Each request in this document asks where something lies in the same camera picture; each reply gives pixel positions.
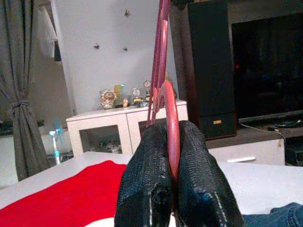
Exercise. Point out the teddy bear figurine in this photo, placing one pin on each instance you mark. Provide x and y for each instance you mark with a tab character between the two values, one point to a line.
107	99

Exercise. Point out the tall black speaker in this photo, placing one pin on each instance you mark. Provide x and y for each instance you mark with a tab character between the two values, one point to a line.
210	71

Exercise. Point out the black flat television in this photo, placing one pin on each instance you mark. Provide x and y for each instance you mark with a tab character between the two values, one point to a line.
267	66

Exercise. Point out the red plastic hanger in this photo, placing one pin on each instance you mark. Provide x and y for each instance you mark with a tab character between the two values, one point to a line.
174	142

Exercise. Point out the blue jeans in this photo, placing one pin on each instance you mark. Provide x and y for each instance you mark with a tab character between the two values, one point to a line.
279	216

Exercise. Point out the red polo shirt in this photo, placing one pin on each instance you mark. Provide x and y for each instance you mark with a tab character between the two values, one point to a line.
59	196

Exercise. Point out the white table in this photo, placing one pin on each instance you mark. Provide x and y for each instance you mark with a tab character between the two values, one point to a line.
248	184

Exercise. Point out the white glass-door cabinet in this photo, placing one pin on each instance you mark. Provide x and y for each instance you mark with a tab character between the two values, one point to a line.
123	118

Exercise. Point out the grey curtain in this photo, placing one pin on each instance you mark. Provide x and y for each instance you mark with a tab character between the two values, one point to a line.
21	71

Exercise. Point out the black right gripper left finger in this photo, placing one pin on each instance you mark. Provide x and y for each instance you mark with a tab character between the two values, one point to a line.
146	184

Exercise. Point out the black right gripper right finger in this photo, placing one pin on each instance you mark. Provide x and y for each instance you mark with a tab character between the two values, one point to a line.
203	189

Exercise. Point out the black television stand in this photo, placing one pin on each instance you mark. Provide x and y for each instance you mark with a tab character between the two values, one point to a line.
260	127

